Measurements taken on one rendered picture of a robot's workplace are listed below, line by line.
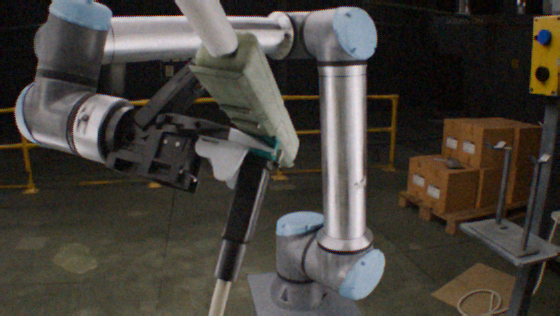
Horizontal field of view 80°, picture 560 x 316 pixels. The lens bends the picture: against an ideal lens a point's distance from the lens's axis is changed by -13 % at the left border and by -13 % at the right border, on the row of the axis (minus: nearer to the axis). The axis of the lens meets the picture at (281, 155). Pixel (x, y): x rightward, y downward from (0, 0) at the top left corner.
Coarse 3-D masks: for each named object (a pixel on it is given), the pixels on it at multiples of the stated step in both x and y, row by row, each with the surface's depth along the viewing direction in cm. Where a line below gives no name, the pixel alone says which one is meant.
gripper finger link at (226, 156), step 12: (240, 132) 43; (204, 144) 44; (216, 144) 44; (228, 144) 43; (240, 144) 42; (252, 144) 43; (264, 144) 43; (204, 156) 44; (216, 156) 43; (228, 156) 43; (240, 156) 43; (216, 168) 43; (228, 168) 42
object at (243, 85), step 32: (192, 0) 21; (224, 32) 26; (224, 64) 28; (256, 64) 30; (224, 96) 32; (256, 96) 32; (256, 128) 40; (288, 128) 47; (256, 160) 44; (288, 160) 54; (256, 192) 43; (224, 224) 43; (224, 256) 42
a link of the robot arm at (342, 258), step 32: (320, 32) 83; (352, 32) 79; (320, 64) 85; (352, 64) 82; (320, 96) 89; (352, 96) 85; (320, 128) 92; (352, 128) 87; (352, 160) 89; (352, 192) 91; (352, 224) 94; (320, 256) 99; (352, 256) 94; (352, 288) 93
